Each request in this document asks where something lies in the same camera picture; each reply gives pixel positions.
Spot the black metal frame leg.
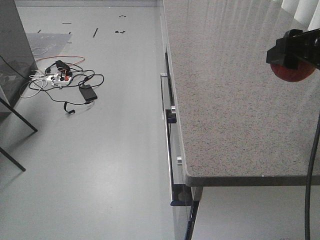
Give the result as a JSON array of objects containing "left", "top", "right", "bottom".
[{"left": 0, "top": 97, "right": 38, "bottom": 172}]

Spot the red yellow apple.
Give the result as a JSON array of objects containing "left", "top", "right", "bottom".
[{"left": 270, "top": 61, "right": 316, "bottom": 83}]

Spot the grey speckled kitchen counter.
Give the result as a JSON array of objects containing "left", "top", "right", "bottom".
[{"left": 159, "top": 0, "right": 320, "bottom": 240}]

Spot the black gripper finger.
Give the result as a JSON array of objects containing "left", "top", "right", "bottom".
[{"left": 266, "top": 29, "right": 320, "bottom": 70}]

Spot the orange cable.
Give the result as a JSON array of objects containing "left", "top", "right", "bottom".
[{"left": 35, "top": 55, "right": 86, "bottom": 76}]

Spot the chrome drawer handle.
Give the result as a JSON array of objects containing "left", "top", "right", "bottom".
[{"left": 160, "top": 73, "right": 177, "bottom": 124}]

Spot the white power strip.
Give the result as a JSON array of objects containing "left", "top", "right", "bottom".
[{"left": 46, "top": 74, "right": 72, "bottom": 88}]

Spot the black tangled floor cable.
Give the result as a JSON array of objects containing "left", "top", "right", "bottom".
[{"left": 28, "top": 60, "right": 105, "bottom": 115}]

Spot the dark grey cabinet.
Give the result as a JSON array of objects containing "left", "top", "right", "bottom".
[{"left": 0, "top": 0, "right": 36, "bottom": 107}]

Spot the black power adapter brick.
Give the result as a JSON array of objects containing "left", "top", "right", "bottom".
[{"left": 78, "top": 84, "right": 98, "bottom": 102}]

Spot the white floor cable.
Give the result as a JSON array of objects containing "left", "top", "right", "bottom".
[{"left": 19, "top": 70, "right": 55, "bottom": 99}]

